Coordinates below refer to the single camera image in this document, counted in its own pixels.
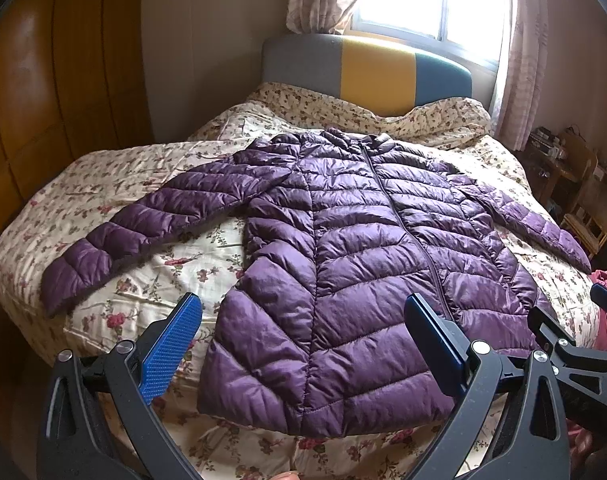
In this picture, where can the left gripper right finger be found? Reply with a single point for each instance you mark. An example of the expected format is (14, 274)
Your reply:
(531, 440)

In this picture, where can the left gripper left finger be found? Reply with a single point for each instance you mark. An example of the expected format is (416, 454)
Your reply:
(75, 442)

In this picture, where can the purple quilted down jacket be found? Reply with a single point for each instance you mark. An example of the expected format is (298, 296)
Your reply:
(340, 230)

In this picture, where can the pink ruffled cloth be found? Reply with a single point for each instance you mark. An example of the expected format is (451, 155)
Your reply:
(580, 440)

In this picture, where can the wooden chair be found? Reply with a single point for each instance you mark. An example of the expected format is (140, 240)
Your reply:
(586, 219)

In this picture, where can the cluttered wooden side table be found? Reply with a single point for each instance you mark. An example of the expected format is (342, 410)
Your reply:
(556, 165)

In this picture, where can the right pink curtain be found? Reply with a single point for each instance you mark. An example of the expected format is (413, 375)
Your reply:
(520, 73)

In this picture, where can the floral quilt bedspread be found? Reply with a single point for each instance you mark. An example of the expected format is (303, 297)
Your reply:
(208, 263)

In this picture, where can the grey yellow blue headboard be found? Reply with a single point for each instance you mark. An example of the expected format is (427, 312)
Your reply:
(386, 78)

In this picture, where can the window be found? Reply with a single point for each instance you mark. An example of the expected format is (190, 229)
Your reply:
(469, 29)

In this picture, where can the floral pillow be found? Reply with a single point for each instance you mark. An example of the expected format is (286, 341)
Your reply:
(307, 108)

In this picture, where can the wooden wardrobe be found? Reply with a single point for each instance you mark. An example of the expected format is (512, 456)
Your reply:
(71, 82)

